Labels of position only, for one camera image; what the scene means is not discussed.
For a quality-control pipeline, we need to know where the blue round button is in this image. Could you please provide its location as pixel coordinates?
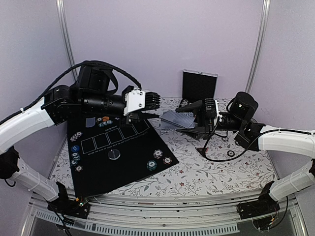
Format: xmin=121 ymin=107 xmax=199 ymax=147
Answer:
xmin=70 ymin=145 xmax=80 ymax=152

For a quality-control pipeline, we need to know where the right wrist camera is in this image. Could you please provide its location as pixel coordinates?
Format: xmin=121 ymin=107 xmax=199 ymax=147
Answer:
xmin=204 ymin=98 xmax=219 ymax=126

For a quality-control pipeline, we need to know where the aluminium front rail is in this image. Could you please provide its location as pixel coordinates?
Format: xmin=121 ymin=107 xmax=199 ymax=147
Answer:
xmin=21 ymin=190 xmax=309 ymax=236

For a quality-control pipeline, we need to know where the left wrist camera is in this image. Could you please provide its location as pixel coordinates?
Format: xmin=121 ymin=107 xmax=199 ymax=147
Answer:
xmin=124 ymin=89 xmax=161 ymax=116

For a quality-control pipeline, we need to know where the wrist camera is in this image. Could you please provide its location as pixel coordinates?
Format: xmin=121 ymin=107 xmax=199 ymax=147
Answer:
xmin=204 ymin=98 xmax=219 ymax=126
xmin=124 ymin=89 xmax=161 ymax=116

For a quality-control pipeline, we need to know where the chip stack in case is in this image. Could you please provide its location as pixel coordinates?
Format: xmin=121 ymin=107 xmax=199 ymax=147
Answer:
xmin=181 ymin=99 xmax=189 ymax=107

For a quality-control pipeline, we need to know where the black poker mat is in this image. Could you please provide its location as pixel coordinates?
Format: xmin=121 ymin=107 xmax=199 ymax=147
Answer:
xmin=67 ymin=116 xmax=179 ymax=197

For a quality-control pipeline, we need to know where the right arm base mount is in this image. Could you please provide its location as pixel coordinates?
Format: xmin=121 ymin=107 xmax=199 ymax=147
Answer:
xmin=236 ymin=200 xmax=280 ymax=231

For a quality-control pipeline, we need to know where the left aluminium frame post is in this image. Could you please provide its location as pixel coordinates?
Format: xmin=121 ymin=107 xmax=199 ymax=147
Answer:
xmin=56 ymin=0 xmax=75 ymax=67

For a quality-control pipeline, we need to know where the green chip stack top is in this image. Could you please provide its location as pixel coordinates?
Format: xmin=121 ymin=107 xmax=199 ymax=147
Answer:
xmin=96 ymin=118 xmax=113 ymax=127

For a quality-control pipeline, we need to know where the red poker chip stack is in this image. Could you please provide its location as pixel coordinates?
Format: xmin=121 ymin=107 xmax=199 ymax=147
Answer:
xmin=227 ymin=150 xmax=235 ymax=157

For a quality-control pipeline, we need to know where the right aluminium frame post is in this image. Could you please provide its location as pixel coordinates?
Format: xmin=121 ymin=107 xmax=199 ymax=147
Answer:
xmin=245 ymin=0 xmax=271 ymax=93

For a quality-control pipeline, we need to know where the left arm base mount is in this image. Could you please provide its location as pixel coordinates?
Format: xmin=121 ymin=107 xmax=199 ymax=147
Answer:
xmin=47 ymin=196 xmax=91 ymax=219

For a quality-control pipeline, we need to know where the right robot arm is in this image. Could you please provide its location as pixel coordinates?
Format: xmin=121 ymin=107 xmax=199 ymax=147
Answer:
xmin=176 ymin=91 xmax=315 ymax=214

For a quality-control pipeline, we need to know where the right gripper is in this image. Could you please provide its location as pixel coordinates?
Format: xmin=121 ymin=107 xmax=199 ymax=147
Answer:
xmin=176 ymin=99 xmax=244 ymax=140

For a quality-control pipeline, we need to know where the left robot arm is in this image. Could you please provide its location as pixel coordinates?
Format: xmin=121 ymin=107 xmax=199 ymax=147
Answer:
xmin=0 ymin=60 xmax=160 ymax=213

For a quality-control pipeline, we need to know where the blue playing card deck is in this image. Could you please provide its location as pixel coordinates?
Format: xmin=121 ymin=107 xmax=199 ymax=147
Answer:
xmin=160 ymin=111 xmax=195 ymax=128

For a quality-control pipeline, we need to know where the aluminium poker case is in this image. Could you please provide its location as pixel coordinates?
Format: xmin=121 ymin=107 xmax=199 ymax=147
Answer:
xmin=182 ymin=69 xmax=218 ymax=103

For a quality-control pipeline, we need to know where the aluminium frame post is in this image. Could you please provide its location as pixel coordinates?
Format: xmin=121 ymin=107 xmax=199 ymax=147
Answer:
xmin=245 ymin=0 xmax=271 ymax=93
xmin=56 ymin=0 xmax=75 ymax=67

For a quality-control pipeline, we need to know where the black triangular token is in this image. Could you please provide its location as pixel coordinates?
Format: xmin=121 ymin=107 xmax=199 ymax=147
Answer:
xmin=195 ymin=147 xmax=205 ymax=157

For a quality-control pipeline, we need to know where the dealt card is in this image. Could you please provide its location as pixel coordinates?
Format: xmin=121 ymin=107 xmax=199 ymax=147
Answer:
xmin=85 ymin=117 xmax=95 ymax=128

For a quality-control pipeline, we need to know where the clear dealer puck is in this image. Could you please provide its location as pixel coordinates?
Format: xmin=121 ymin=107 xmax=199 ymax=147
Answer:
xmin=108 ymin=149 xmax=121 ymax=160

